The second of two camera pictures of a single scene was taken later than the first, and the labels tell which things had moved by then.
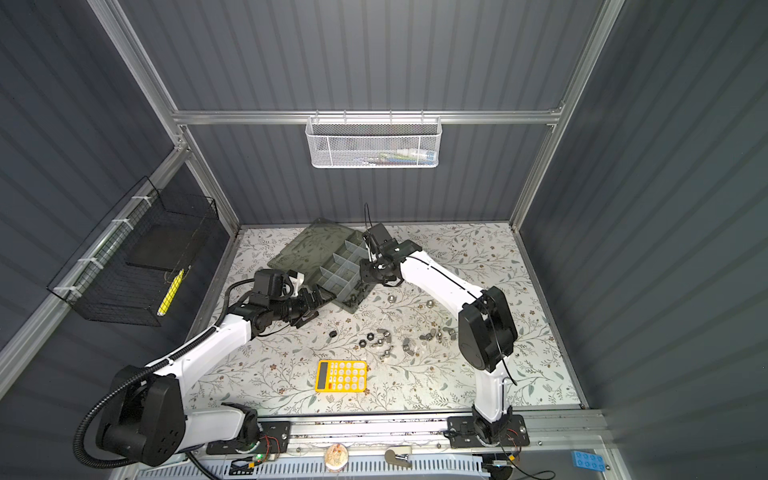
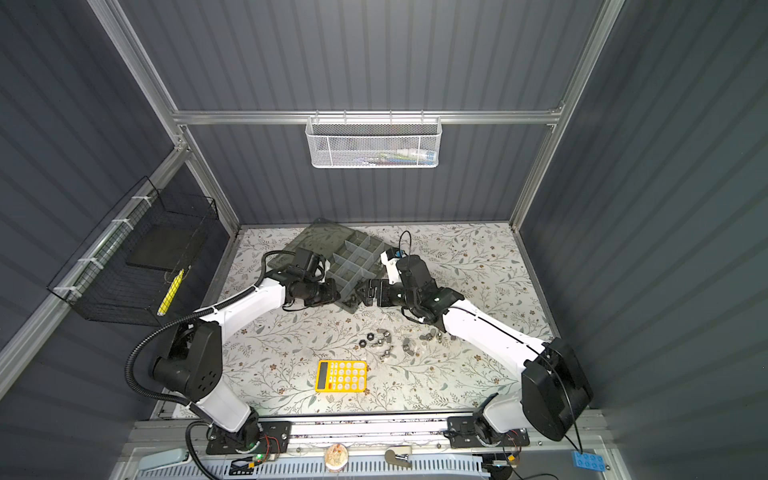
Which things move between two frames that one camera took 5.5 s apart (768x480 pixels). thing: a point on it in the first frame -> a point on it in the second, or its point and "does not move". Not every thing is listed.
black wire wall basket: (132, 265) does not move
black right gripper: (366, 275) -> (384, 287)
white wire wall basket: (374, 142) does not move
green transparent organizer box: (330, 256) does not move
